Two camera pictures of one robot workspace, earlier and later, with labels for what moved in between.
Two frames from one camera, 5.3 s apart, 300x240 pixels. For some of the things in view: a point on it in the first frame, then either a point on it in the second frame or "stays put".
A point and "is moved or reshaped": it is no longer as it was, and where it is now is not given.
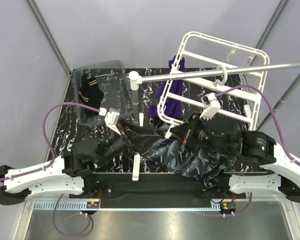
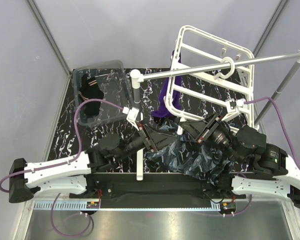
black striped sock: x=91 y=94 stays put
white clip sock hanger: x=214 y=76 is moved or reshaped
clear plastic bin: x=111 y=78 stays put
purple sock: x=173 y=108 is moved or reshaped
